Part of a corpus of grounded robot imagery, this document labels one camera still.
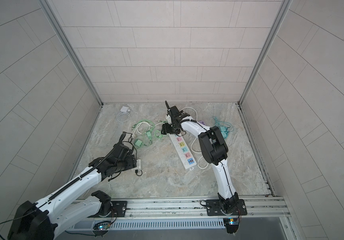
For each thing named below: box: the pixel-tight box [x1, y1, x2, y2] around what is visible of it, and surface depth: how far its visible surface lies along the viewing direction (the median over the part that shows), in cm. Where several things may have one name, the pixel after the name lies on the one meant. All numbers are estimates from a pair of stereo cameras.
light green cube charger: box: [135, 139, 144, 147], surface depth 94 cm
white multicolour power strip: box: [168, 134, 197, 170], surface depth 90 cm
